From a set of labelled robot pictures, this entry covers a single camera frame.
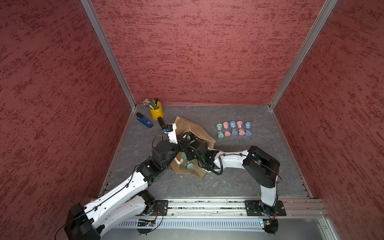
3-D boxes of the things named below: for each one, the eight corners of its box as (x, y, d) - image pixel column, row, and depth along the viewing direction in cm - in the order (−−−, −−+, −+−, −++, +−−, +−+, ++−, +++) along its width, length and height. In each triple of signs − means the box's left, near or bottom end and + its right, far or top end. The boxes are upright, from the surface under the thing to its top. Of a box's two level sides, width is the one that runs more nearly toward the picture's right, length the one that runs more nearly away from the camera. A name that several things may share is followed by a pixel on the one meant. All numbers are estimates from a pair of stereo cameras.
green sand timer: (217, 138, 104) (218, 135, 102) (216, 125, 111) (216, 123, 109) (223, 138, 104) (224, 135, 102) (221, 125, 111) (222, 123, 109)
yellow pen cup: (150, 117, 112) (147, 110, 106) (160, 108, 119) (158, 101, 112) (157, 121, 110) (155, 114, 103) (167, 112, 116) (165, 104, 110)
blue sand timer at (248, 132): (245, 135, 105) (246, 133, 102) (244, 123, 112) (245, 121, 110) (251, 136, 104) (252, 134, 102) (249, 124, 111) (250, 121, 109)
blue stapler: (134, 116, 113) (133, 115, 112) (139, 113, 116) (138, 111, 114) (148, 130, 106) (148, 128, 104) (153, 126, 108) (153, 124, 106)
